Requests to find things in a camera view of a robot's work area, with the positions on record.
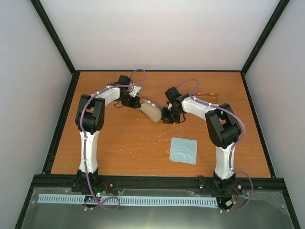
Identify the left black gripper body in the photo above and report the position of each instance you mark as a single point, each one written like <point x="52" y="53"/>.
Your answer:
<point x="128" y="102"/>

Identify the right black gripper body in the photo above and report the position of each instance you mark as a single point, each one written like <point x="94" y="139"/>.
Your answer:
<point x="171" y="116"/>

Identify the brown striped glasses case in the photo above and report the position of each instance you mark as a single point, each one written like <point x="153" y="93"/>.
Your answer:
<point x="151" y="110"/>

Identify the light blue cleaning cloth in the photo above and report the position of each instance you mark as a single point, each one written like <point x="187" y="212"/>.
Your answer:
<point x="183" y="151"/>

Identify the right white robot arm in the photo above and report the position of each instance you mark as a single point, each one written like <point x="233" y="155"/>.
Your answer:
<point x="222" y="125"/>

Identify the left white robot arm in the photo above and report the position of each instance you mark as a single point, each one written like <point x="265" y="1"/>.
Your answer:
<point x="90" y="120"/>

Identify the orange tinted sunglasses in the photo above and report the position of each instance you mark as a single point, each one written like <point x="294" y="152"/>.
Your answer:
<point x="207" y="97"/>

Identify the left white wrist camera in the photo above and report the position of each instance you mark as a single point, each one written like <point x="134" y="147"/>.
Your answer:
<point x="135" y="91"/>

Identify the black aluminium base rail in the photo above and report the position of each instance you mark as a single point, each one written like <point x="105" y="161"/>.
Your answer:
<point x="198" y="185"/>

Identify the light blue slotted cable duct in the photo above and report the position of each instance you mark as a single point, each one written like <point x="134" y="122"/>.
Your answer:
<point x="142" y="201"/>

